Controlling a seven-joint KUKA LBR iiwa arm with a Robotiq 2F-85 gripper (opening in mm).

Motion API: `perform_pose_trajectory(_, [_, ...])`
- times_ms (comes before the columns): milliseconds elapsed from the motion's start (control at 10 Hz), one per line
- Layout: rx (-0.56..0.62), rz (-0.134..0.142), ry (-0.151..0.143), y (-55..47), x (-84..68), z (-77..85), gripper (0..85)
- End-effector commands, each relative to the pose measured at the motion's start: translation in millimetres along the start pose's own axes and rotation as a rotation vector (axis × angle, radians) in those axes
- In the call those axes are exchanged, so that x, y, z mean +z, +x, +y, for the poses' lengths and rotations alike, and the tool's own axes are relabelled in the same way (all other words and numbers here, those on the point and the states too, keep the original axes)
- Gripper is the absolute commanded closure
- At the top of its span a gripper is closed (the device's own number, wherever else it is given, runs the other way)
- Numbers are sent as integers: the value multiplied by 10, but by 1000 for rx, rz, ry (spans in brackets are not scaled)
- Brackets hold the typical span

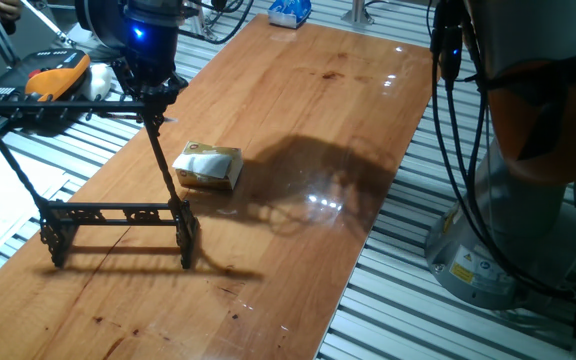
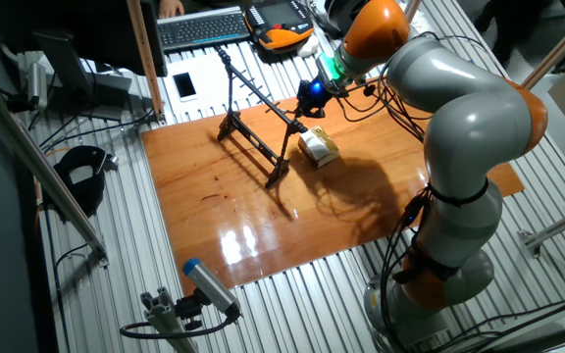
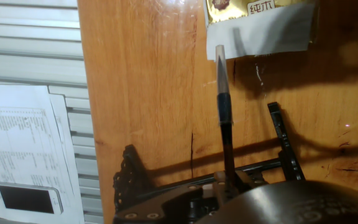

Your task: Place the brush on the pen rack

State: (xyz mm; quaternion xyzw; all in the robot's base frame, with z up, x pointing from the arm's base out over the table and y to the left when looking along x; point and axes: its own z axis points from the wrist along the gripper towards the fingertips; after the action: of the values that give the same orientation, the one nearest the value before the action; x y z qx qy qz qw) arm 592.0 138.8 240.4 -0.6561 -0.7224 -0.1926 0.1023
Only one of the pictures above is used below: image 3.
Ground gold white paper box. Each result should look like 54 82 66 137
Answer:
204 0 318 62

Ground white paper sheets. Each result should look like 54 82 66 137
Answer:
0 83 85 224

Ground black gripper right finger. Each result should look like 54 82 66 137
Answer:
235 169 262 191

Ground brown calligraphy brush clear cap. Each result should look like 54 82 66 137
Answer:
214 44 237 187

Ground white smartphone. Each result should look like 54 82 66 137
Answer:
0 182 64 215

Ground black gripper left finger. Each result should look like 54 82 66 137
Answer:
213 170 229 195

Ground black ornate pen rack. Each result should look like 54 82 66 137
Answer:
112 101 306 215

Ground brown wooden board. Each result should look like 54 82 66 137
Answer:
77 0 358 224

